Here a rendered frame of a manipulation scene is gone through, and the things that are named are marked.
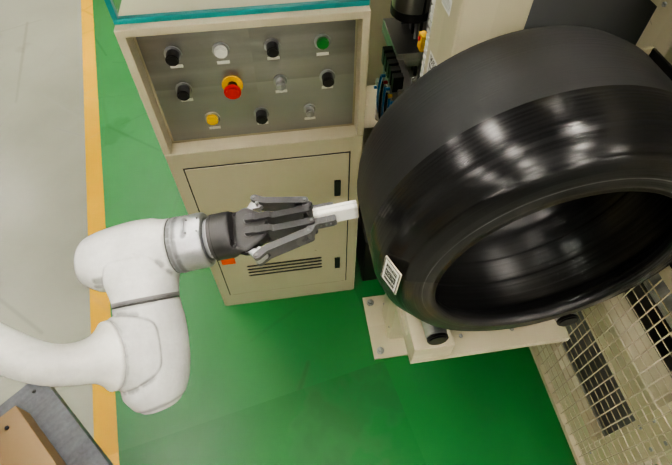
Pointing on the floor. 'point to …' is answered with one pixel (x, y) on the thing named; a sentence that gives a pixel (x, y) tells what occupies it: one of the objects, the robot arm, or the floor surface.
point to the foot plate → (382, 347)
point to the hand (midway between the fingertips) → (336, 213)
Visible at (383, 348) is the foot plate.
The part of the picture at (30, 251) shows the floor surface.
